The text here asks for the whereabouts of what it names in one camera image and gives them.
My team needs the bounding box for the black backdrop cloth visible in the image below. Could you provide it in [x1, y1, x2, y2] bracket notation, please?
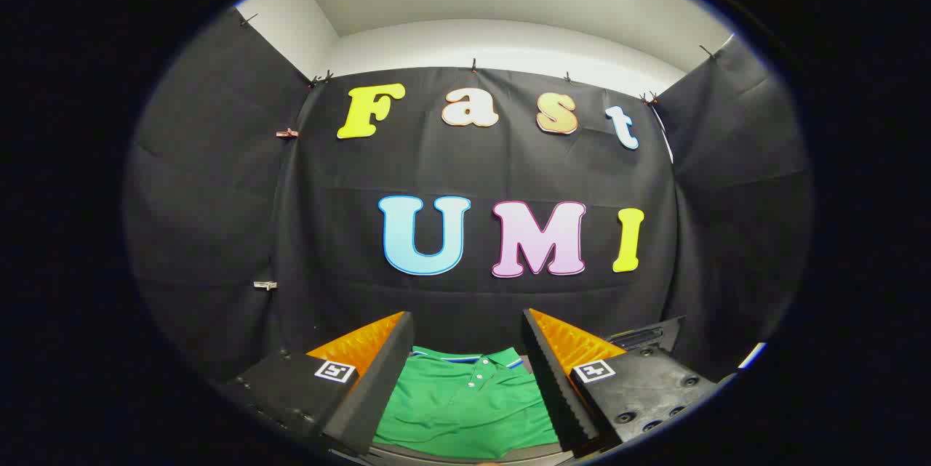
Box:
[122, 7, 814, 387]

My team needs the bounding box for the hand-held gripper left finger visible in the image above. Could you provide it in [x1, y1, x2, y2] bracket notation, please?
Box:
[217, 310, 415, 457]

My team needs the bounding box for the green polo shirt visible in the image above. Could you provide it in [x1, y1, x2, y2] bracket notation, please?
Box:
[373, 346, 561, 461]

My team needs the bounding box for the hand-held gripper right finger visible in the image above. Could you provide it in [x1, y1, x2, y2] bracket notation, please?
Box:
[521, 308, 722, 457]

